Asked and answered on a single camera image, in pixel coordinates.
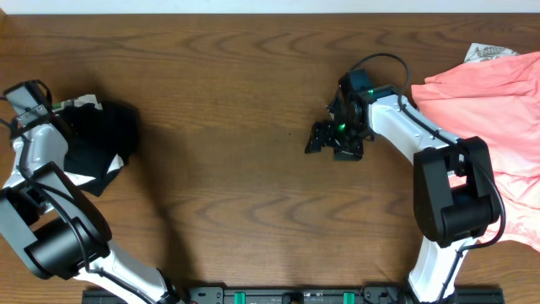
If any black t-shirt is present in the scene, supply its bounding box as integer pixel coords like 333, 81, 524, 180
60, 102, 140, 179

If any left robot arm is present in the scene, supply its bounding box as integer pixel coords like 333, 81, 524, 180
1, 79, 182, 303

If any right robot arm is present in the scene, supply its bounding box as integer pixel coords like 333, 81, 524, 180
305, 86, 505, 303

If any white printed garment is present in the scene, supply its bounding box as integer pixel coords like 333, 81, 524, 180
463, 43, 518, 63

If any pink t-shirt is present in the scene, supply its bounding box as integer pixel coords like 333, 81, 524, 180
412, 52, 539, 249

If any black folded garment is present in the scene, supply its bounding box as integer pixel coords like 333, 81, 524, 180
79, 168, 122, 197

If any white folded t-shirt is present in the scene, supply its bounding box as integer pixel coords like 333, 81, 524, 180
52, 95, 124, 186

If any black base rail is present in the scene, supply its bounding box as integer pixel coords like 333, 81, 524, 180
81, 285, 505, 304

